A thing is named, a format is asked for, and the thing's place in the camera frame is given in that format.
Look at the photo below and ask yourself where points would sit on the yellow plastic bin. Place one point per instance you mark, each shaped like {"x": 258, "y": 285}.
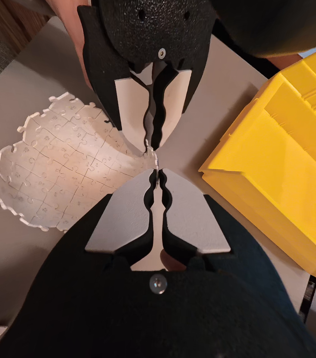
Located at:
{"x": 272, "y": 167}

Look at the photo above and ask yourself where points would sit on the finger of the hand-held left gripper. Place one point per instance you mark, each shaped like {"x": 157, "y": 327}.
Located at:
{"x": 177, "y": 98}
{"x": 131, "y": 112}

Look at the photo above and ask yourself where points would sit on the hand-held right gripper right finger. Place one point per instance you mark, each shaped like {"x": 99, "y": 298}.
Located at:
{"x": 197, "y": 221}

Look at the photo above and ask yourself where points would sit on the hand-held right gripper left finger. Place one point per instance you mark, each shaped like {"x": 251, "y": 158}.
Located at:
{"x": 118, "y": 221}

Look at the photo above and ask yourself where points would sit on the partly built puzzle ball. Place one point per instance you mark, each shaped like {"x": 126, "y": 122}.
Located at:
{"x": 63, "y": 173}

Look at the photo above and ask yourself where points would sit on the person's left forearm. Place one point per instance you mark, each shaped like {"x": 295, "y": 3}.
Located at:
{"x": 71, "y": 25}

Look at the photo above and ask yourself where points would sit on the person's right hand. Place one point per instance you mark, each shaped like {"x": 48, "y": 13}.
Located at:
{"x": 172, "y": 261}

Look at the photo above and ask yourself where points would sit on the curved single puzzle piece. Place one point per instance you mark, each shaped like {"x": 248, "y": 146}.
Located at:
{"x": 157, "y": 181}

